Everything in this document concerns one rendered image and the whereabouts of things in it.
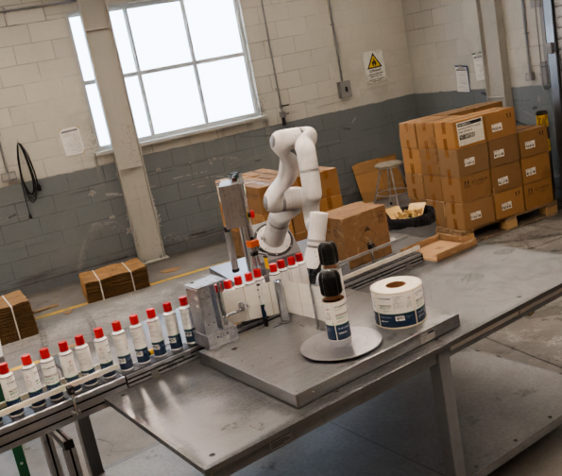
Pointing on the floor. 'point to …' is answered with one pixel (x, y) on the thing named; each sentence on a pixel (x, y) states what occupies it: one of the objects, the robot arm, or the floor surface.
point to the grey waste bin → (417, 230)
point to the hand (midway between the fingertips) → (312, 280)
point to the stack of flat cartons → (9, 316)
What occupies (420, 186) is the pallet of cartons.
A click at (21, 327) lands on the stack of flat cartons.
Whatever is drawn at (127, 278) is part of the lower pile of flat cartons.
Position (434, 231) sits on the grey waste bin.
